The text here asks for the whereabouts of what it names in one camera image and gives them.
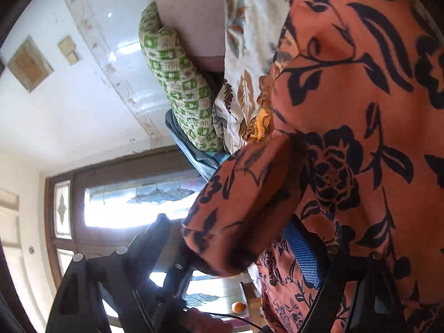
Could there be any green patterned pillow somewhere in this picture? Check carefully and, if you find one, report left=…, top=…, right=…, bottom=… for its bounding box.
left=139, top=2, right=226, bottom=153

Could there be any pink checked bed sheet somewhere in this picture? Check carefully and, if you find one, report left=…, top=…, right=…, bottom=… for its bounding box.
left=151, top=0, right=229, bottom=73

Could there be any brown wall panel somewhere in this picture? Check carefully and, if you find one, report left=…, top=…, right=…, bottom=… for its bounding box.
left=7, top=36, right=54, bottom=92

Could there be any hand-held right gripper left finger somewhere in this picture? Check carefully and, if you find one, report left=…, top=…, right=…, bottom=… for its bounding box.
left=45, top=214, right=171, bottom=333

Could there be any blue-grey cloth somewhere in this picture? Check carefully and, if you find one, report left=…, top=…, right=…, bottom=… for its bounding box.
left=165, top=109, right=229, bottom=183

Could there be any orange floral garment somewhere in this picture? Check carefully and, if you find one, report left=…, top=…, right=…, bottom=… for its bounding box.
left=180, top=0, right=444, bottom=333

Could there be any black cable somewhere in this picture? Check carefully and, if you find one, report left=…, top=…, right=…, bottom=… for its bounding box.
left=205, top=312, right=264, bottom=331

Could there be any cream leaf-print blanket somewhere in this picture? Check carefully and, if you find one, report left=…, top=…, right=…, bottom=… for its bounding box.
left=212, top=0, right=302, bottom=155

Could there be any beige wall switch plate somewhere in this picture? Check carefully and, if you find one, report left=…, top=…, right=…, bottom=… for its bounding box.
left=57, top=36, right=80, bottom=66

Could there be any person's left hand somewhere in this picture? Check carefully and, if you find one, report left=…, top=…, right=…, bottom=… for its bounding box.
left=185, top=308, right=234, bottom=333

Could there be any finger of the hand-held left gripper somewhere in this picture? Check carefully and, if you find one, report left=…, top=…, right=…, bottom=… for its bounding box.
left=166, top=243, right=195, bottom=304

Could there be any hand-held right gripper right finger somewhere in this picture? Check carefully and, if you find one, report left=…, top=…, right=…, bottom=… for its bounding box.
left=284, top=221, right=410, bottom=333

